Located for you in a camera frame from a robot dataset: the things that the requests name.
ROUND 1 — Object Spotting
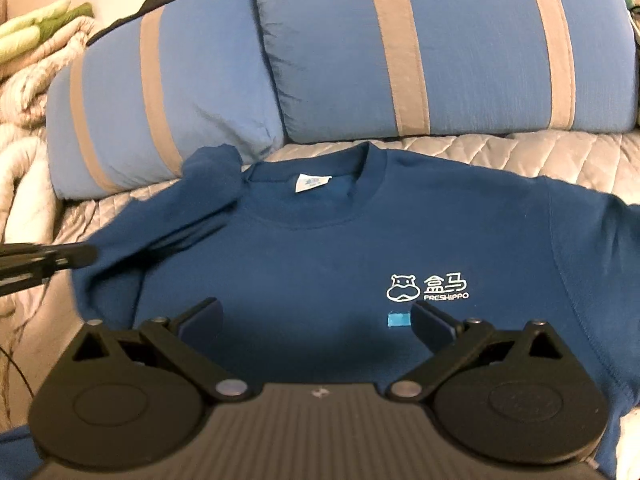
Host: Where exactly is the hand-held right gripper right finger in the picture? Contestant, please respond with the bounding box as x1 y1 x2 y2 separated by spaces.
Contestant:
389 303 567 402

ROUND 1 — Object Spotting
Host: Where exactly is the dark blue sweatshirt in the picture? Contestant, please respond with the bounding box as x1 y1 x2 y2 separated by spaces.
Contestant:
0 142 640 480

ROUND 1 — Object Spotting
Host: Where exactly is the thin black cable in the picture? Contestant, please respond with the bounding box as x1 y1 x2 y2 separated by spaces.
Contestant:
0 346 27 415

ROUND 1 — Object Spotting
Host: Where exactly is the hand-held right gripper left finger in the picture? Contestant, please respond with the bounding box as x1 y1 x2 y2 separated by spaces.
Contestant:
71 297 251 404

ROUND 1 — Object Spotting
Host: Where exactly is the blue pillow with grey stripes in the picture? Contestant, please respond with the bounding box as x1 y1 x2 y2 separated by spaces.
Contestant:
251 0 639 144
46 0 287 202

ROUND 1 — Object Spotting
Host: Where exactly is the beige quilted comforter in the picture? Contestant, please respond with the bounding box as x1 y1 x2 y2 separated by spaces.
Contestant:
0 14 100 246

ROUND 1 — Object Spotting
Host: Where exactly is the light green cloth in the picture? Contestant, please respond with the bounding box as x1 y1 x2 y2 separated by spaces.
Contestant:
0 0 95 65

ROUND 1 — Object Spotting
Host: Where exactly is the grey quilted bed cover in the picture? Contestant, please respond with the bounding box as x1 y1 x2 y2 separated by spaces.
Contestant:
50 127 640 480

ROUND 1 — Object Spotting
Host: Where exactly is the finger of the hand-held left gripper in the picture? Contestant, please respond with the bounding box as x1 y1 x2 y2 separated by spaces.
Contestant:
0 242 99 297

